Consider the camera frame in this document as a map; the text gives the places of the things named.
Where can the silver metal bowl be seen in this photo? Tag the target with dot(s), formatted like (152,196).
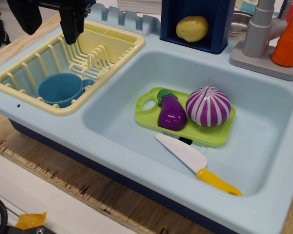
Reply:
(240,21)

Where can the orange toy carrot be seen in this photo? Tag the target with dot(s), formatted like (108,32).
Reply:
(283,52)

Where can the yellow tape piece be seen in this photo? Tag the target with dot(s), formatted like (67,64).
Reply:
(28,221)

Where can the red plastic cup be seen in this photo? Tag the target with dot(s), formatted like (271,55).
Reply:
(289,14)

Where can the grey toy faucet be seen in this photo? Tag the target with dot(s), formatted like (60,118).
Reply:
(254,52)

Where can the light blue toy sink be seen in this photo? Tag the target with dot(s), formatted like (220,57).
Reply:
(101,154)

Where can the blue plastic cup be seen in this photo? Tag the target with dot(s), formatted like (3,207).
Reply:
(62,89)

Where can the purple striped toy onion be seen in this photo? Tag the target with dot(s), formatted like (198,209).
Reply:
(208,107)

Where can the green plastic cutting board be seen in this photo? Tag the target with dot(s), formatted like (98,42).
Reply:
(147,113)

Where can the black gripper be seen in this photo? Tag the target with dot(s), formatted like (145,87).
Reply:
(72,13)

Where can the yellow dish drying rack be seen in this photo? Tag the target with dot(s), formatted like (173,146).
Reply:
(99,52)

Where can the white toy knife yellow handle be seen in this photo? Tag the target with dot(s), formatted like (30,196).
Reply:
(195,161)

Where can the yellow toy potato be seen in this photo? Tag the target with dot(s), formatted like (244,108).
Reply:
(192,28)

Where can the dark blue plastic box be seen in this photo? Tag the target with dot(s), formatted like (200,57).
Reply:
(218,13)

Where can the purple toy eggplant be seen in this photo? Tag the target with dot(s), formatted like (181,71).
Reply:
(172,115)

